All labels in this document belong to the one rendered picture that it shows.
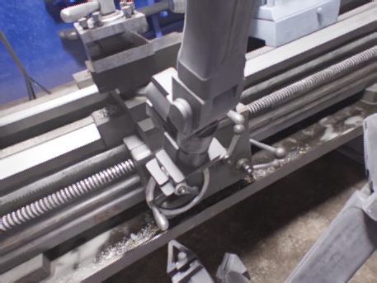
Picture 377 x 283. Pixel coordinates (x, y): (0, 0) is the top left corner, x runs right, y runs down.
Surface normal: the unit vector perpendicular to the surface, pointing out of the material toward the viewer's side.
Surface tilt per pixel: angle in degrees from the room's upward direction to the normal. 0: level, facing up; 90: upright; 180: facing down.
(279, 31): 90
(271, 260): 0
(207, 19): 91
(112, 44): 90
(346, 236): 55
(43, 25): 90
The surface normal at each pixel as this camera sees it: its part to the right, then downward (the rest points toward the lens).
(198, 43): -0.75, 0.43
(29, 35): 0.44, 0.44
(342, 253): -0.53, -0.04
